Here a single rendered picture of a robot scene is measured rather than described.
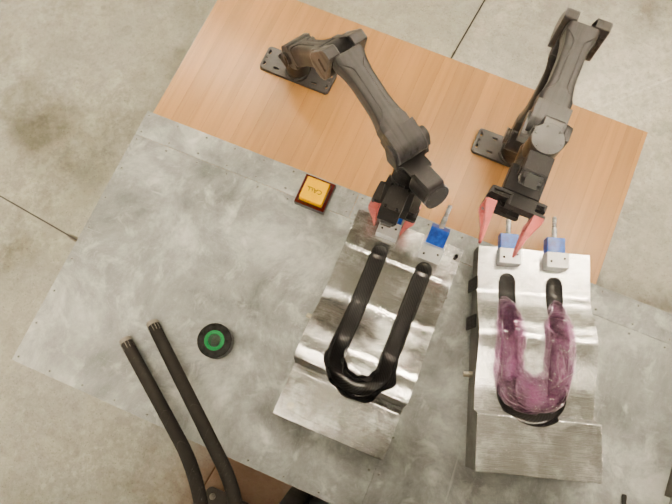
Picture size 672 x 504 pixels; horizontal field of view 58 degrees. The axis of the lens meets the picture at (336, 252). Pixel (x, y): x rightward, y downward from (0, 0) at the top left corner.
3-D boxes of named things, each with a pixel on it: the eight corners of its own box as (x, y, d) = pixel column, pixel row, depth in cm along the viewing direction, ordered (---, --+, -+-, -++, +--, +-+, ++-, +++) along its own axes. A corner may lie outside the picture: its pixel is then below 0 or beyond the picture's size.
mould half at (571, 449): (473, 251, 149) (483, 238, 138) (581, 260, 148) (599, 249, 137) (465, 466, 136) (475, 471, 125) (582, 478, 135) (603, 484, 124)
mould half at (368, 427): (358, 220, 151) (359, 202, 138) (457, 259, 148) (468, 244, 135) (275, 413, 139) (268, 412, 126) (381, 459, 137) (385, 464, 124)
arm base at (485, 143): (554, 168, 146) (564, 144, 147) (476, 138, 148) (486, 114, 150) (544, 181, 153) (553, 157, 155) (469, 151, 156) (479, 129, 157)
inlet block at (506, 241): (495, 215, 148) (501, 208, 143) (516, 217, 148) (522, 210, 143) (493, 267, 145) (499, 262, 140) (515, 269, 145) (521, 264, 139)
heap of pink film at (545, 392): (491, 294, 140) (500, 288, 132) (569, 302, 139) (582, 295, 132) (488, 410, 133) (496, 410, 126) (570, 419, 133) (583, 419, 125)
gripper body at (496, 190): (545, 215, 106) (559, 178, 107) (489, 193, 107) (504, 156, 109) (534, 225, 112) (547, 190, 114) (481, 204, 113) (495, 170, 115)
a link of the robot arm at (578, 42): (568, 141, 109) (620, 5, 116) (521, 123, 110) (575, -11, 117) (547, 167, 121) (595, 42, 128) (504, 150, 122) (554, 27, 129)
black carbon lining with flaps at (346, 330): (372, 243, 142) (374, 232, 133) (437, 269, 141) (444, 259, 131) (314, 384, 134) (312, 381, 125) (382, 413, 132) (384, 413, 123)
